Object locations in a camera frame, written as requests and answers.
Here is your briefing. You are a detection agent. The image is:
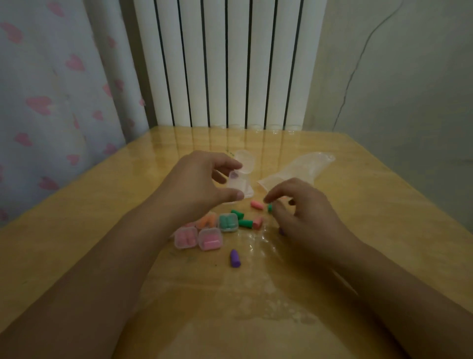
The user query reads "clear box with pink earplugs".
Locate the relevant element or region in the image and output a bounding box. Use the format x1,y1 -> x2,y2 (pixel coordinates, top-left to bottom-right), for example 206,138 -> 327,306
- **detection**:
174,226 -> 199,251
197,227 -> 224,252

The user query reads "white column radiator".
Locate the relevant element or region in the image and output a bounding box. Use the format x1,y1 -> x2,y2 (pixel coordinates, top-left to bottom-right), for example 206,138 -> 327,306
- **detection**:
133,0 -> 328,131

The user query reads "clear box with orange earplugs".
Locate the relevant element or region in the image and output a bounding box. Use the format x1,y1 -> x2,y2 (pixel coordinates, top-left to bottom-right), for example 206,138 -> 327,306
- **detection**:
191,212 -> 219,232

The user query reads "clear plastic box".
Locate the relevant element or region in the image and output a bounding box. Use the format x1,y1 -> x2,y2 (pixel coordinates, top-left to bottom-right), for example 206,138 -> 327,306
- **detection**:
224,149 -> 256,205

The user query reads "clear plastic bag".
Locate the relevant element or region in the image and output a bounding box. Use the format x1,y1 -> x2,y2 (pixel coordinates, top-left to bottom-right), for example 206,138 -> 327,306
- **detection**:
256,151 -> 336,194

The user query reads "clear box with green earplugs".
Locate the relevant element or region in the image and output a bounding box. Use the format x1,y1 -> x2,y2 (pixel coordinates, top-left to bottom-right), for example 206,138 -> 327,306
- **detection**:
218,213 -> 239,233

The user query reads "white curtain with pink hearts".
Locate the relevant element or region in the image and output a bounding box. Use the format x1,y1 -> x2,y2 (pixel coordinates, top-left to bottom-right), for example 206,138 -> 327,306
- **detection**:
0,0 -> 156,227

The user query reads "person's right forearm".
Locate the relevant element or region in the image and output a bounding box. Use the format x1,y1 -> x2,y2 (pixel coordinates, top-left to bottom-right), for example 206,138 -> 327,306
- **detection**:
325,233 -> 473,359

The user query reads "person's left forearm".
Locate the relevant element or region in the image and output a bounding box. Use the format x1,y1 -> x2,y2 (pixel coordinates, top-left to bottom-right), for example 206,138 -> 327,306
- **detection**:
0,178 -> 187,359

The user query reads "thin dark wall cable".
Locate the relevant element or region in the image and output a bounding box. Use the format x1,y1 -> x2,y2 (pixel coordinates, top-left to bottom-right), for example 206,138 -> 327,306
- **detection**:
332,0 -> 404,132

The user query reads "person's right hand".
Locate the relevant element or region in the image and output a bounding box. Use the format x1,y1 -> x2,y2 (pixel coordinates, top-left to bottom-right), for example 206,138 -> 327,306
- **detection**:
264,178 -> 356,260

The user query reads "person's left hand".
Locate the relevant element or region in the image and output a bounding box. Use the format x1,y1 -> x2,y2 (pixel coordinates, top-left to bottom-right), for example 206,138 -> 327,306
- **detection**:
158,150 -> 245,227

